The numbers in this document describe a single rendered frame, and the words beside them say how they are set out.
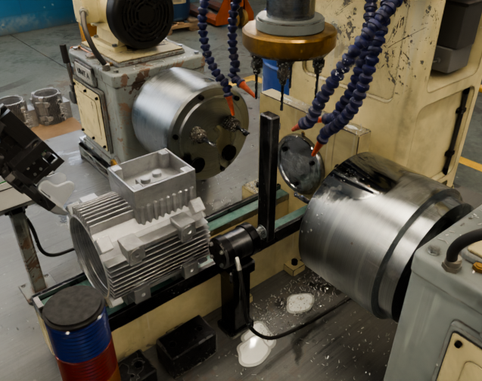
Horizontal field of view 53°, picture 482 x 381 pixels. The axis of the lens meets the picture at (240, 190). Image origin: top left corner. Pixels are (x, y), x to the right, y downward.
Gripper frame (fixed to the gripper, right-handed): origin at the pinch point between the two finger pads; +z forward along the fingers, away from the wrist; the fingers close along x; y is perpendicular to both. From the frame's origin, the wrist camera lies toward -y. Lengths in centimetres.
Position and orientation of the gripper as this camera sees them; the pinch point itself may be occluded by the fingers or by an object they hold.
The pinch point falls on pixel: (58, 212)
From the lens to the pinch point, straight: 90.5
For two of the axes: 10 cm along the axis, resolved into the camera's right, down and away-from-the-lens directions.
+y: 6.7, -7.2, 1.9
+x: -6.3, -4.2, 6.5
